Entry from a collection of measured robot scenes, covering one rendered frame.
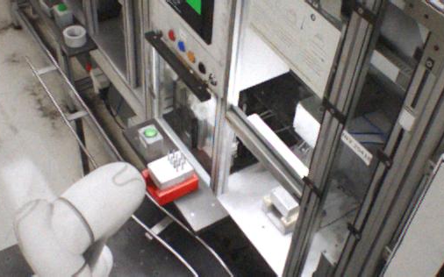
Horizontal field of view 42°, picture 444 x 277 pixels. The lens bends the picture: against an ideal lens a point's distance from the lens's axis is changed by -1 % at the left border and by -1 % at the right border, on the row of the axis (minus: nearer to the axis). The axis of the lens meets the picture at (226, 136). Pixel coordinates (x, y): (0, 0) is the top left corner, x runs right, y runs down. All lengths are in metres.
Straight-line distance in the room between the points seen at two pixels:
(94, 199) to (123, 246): 0.89
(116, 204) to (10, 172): 2.10
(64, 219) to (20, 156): 2.18
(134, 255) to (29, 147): 1.49
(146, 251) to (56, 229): 0.92
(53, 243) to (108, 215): 0.13
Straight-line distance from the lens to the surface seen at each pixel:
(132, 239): 2.24
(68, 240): 1.33
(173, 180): 1.99
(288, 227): 1.97
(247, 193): 2.09
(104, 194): 1.36
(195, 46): 1.76
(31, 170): 3.41
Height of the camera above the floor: 2.55
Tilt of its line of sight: 47 degrees down
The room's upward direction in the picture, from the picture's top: 6 degrees clockwise
